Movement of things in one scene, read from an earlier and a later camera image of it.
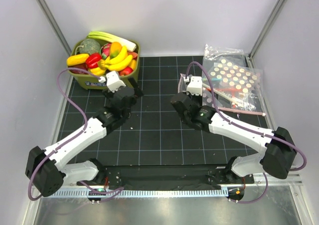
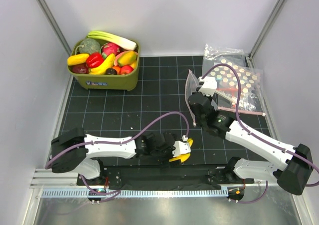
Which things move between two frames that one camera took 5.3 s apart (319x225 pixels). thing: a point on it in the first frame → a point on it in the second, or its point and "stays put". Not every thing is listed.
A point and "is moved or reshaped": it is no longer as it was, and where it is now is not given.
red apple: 126,71 stays put
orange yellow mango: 115,47 → 127,58
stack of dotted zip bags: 237,84 stays put
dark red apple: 82,66 stays put
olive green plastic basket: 87,81 stays put
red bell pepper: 91,60 stays put
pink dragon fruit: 105,50 stays put
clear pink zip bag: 207,91 is moved or reshaped
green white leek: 128,46 stays put
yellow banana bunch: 117,63 → 183,158
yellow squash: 77,59 stays put
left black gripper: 137,92 → 164,161
